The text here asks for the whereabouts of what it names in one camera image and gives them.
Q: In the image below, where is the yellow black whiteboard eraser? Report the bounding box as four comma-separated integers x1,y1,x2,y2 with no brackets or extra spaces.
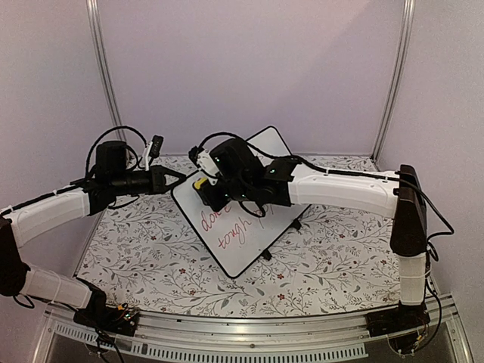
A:
193,178,210,191

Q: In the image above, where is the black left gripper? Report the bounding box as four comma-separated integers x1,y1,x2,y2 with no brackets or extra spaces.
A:
111,165,188,197

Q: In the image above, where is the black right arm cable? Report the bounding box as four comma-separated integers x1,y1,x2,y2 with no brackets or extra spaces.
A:
196,131,455,243

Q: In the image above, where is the aluminium corner post right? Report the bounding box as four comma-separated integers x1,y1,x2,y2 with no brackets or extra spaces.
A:
371,0,416,164

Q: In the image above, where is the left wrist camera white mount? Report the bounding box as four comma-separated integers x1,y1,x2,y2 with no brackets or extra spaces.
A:
141,135,164,171

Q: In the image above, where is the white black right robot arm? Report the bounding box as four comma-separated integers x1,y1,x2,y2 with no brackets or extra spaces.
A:
189,132,427,330

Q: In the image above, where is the aluminium corner post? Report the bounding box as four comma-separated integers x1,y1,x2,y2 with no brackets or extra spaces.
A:
371,0,416,164
85,0,133,160

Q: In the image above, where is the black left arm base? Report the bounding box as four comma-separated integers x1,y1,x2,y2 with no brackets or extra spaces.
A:
73,279,140,337

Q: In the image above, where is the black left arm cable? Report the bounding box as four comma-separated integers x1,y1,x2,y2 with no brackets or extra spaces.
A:
85,125,150,178

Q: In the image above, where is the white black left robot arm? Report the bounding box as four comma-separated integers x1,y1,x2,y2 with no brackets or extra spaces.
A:
1,136,186,328

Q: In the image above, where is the aluminium corner post left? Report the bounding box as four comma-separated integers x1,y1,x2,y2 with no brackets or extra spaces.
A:
85,0,133,160

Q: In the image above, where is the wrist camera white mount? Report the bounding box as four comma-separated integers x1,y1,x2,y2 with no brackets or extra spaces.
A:
188,146,220,185
141,135,164,171

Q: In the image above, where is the white whiteboard black frame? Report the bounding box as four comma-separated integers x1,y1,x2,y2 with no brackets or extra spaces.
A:
171,126,308,278

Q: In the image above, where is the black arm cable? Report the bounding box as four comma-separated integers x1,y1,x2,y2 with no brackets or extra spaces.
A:
196,131,455,243
85,125,150,178

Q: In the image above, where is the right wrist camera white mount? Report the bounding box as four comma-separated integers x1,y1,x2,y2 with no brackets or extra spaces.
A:
188,146,220,185

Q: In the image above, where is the black whiteboard stand foot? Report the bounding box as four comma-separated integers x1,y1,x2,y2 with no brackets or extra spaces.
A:
261,250,272,261
290,219,302,231

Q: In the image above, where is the aluminium front rail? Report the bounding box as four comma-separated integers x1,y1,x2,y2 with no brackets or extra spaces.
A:
33,293,477,362

